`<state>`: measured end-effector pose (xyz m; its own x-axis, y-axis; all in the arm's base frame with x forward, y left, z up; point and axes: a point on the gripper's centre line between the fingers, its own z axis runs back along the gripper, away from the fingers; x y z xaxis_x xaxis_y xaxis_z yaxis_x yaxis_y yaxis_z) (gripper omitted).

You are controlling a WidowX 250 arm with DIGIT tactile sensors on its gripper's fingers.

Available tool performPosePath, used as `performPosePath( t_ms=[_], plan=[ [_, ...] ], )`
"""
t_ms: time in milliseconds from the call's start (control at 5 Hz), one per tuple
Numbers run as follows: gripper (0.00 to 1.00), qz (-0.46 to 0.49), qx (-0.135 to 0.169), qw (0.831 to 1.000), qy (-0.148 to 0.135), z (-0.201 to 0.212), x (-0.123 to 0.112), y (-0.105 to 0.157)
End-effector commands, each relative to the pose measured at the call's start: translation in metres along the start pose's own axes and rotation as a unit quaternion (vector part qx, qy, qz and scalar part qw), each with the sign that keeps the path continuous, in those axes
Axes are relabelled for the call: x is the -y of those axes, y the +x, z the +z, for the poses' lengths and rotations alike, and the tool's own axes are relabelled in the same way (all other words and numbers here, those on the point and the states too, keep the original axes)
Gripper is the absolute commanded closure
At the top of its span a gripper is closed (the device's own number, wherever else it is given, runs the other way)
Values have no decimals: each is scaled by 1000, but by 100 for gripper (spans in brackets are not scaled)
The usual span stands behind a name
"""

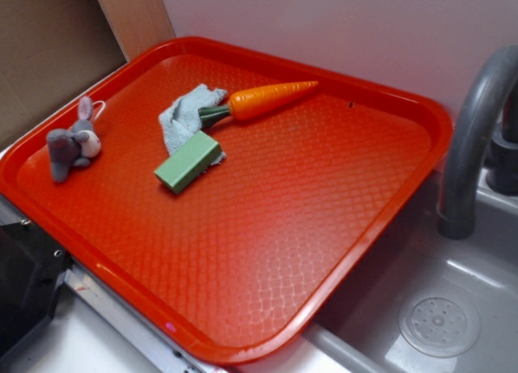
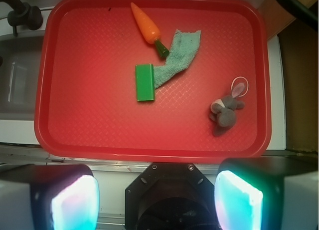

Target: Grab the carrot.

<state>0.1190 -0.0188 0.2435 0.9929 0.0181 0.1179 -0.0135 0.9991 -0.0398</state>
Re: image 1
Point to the light blue cloth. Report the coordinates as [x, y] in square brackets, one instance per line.
[181, 120]

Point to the green rectangular block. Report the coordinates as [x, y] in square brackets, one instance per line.
[187, 163]

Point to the grey plush bunny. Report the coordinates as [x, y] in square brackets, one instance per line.
[77, 146]

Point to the orange toy carrot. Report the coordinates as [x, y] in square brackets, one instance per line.
[254, 102]

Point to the brown cardboard panel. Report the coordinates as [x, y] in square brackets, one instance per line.
[51, 51]

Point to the grey toy faucet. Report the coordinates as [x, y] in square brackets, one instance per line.
[485, 134]

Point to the red plastic tray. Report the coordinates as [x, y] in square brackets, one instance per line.
[234, 266]

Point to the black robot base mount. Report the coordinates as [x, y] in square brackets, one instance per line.
[33, 267]

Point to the wooden board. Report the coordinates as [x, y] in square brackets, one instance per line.
[137, 24]

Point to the grey toy sink basin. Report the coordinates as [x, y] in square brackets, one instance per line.
[418, 302]

